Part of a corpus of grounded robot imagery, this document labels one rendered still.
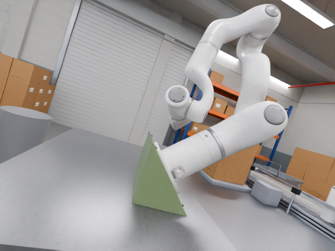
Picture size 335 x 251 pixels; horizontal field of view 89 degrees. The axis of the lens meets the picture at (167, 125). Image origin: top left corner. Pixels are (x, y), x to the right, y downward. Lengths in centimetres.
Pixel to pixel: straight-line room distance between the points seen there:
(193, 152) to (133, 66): 430
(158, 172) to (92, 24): 475
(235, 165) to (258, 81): 53
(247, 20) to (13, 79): 324
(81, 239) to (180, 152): 33
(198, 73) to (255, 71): 21
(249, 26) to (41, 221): 83
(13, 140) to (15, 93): 135
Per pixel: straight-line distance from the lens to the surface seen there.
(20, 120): 220
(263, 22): 79
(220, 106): 455
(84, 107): 479
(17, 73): 349
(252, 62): 75
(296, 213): 117
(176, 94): 59
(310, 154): 471
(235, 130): 59
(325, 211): 114
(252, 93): 72
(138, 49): 486
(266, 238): 73
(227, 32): 81
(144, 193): 52
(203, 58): 70
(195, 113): 60
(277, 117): 60
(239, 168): 110
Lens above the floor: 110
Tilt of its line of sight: 3 degrees down
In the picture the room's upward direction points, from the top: 19 degrees clockwise
